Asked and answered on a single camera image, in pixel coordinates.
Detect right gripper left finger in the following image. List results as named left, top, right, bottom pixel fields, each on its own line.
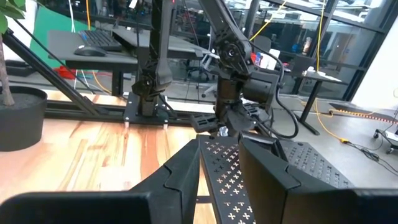
left=0, top=138, right=201, bottom=224

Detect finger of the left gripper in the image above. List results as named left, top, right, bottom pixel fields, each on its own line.
left=215, top=108, right=233, bottom=133
left=231, top=108, right=255, bottom=136

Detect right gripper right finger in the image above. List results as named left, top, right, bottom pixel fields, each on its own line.
left=238, top=136, right=398, bottom=224

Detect black perforated metal rack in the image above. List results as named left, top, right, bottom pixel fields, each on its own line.
left=197, top=134, right=355, bottom=224

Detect white containers on desk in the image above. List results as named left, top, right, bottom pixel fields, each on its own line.
left=254, top=48, right=281, bottom=71

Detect dark side desk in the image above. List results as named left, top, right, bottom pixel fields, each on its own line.
left=289, top=55, right=343, bottom=136

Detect floor strip with lights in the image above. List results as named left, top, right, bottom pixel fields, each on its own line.
left=328, top=102, right=398, bottom=126

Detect white wheeled cart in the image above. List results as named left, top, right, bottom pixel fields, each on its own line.
left=373, top=105, right=398, bottom=156

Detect black plant pot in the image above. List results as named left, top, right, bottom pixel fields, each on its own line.
left=0, top=86, right=48, bottom=152

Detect black computer keyboard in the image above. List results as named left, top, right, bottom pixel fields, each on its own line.
left=77, top=28, right=123, bottom=52

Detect black computer mouse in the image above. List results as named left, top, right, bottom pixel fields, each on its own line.
left=73, top=45, right=107, bottom=58

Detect red object on floor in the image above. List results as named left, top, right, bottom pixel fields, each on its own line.
left=53, top=65, right=78, bottom=80

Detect black desk with keyboard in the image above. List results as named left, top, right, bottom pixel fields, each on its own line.
left=47, top=26, right=213, bottom=97

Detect large green leafy plant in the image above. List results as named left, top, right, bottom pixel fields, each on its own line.
left=0, top=0, right=28, bottom=107

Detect green board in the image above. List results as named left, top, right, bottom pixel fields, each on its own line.
left=29, top=6, right=94, bottom=70

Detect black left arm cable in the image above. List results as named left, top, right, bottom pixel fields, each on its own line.
left=248, top=42, right=300, bottom=140

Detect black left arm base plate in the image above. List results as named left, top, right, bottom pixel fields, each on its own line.
left=123, top=92, right=171, bottom=126

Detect yellow extension cable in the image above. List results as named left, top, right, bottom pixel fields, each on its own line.
left=298, top=0, right=351, bottom=144

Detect black floor cables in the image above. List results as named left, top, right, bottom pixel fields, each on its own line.
left=345, top=140, right=398, bottom=175

